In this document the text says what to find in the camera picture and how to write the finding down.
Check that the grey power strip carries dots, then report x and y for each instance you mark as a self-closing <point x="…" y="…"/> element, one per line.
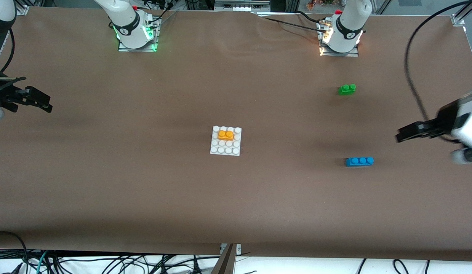
<point x="241" y="5"/>

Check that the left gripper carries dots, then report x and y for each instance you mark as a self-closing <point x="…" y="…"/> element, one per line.
<point x="445" y="118"/>

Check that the yellow two-stud block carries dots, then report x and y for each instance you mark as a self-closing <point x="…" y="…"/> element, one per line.
<point x="226" y="135"/>

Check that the white studded base plate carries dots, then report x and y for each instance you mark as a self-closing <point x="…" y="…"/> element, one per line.
<point x="225" y="148"/>

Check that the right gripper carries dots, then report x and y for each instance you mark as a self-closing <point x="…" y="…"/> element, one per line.
<point x="2" y="96"/>

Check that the aluminium frame corner profile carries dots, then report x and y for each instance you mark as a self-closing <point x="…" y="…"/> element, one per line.
<point x="464" y="13"/>

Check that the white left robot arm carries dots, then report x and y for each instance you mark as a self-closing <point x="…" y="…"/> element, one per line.
<point x="348" y="26"/>

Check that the aluminium table edge bracket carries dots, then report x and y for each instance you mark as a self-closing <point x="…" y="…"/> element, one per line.
<point x="228" y="258"/>

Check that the green two-stud block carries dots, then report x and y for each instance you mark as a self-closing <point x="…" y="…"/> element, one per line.
<point x="346" y="90"/>

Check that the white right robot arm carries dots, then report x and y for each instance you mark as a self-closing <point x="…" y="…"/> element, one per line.
<point x="129" y="26"/>

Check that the blue three-stud block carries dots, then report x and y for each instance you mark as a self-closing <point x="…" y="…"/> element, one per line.
<point x="359" y="161"/>

